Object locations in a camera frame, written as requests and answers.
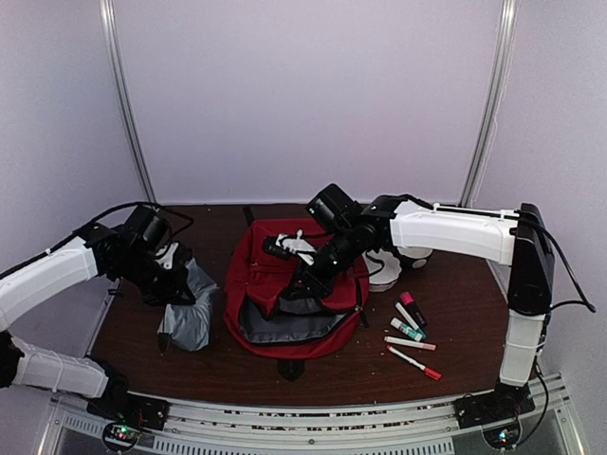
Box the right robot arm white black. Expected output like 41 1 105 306
274 186 555 419

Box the red backpack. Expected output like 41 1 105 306
224 207 369 381

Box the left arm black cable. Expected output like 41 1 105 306
0 202 195 281

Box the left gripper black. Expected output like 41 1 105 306
113 247 194 306

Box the grey pencil pouch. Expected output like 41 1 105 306
156 259 223 353

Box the white black marker teal cap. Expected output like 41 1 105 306
395 301 419 331

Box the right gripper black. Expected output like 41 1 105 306
285 225 362 299

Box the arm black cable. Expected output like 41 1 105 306
516 222 598 428
0 202 195 281

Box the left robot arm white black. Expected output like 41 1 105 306
1 215 195 421

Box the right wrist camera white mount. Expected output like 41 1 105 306
262 229 317 265

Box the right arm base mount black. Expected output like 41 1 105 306
453 383 535 429

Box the aluminium corner post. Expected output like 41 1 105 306
99 0 156 202
458 0 520 208

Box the white pen pink cap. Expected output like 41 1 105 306
383 336 436 352

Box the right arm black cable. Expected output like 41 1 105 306
516 222 598 428

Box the aluminium front rail frame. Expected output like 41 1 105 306
34 374 592 454

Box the left aluminium corner post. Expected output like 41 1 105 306
99 0 156 202

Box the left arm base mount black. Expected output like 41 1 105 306
85 362 170 430

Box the white pen red cap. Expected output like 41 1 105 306
387 345 442 381

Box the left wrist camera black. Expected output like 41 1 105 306
122 205 174 259

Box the white scalloped bowl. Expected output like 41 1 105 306
363 249 402 293

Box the pink highlighter marker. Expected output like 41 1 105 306
399 292 428 328

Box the dark blue dotted bowl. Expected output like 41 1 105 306
398 247 433 270

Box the right aluminium corner post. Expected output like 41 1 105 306
458 0 520 208

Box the white green glue stick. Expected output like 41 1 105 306
390 318 426 341

